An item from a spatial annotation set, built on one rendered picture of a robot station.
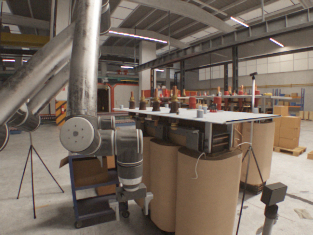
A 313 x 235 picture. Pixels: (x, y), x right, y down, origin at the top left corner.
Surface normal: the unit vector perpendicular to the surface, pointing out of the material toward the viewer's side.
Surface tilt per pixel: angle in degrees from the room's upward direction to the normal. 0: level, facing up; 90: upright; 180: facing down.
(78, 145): 76
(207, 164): 90
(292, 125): 90
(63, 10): 90
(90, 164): 90
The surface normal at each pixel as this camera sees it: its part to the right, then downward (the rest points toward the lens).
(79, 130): 0.16, -0.27
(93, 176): 0.43, 0.08
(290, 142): -0.85, 0.05
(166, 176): -0.37, 0.09
